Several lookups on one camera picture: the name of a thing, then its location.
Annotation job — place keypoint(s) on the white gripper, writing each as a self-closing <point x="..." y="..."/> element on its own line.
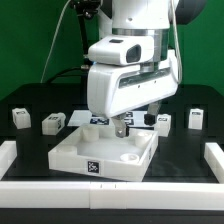
<point x="113" y="90"/>

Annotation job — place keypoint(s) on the white square tabletop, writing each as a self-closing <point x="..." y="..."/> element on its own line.
<point x="95" y="150"/>

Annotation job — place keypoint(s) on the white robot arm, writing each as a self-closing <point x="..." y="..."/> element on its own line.
<point x="155" y="18"/>

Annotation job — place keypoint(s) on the white sheet with tags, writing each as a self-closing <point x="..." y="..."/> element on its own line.
<point x="79" y="117"/>

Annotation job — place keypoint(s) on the white U-shaped obstacle fence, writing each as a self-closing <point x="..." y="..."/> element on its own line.
<point x="104" y="195"/>

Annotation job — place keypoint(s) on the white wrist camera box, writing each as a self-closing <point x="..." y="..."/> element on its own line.
<point x="122" y="50"/>

